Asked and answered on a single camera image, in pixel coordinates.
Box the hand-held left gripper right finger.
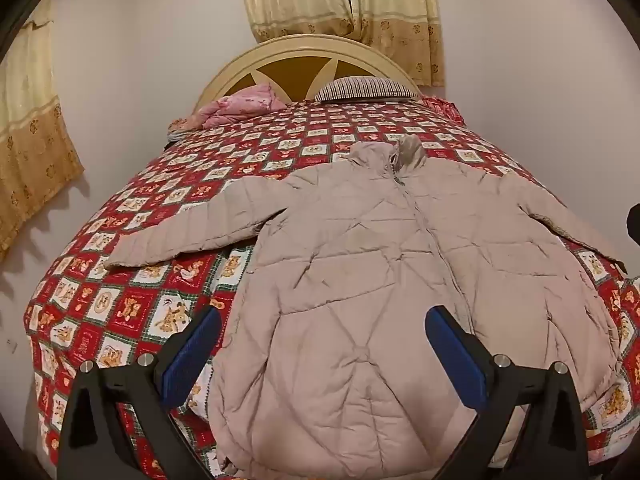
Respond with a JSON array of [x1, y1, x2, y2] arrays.
[[424, 305, 601, 480]]

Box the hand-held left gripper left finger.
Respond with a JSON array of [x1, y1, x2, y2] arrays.
[[57, 305, 223, 480]]

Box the beige quilted puffer jacket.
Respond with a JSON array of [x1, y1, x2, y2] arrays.
[[106, 135, 627, 480]]

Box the red checkered printed bedspread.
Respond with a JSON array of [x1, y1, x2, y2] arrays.
[[22, 95, 640, 480]]

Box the dark object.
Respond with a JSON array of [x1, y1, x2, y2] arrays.
[[626, 202, 640, 247]]

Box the pink crumpled blanket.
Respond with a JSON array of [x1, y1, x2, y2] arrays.
[[170, 84, 287, 133]]

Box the yellow patterned side curtain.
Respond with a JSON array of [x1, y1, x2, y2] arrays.
[[0, 0, 86, 261]]

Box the striped pillow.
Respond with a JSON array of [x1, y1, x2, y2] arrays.
[[315, 76, 423, 103]]

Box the cream wooden headboard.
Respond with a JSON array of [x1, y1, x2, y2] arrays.
[[191, 34, 423, 113]]

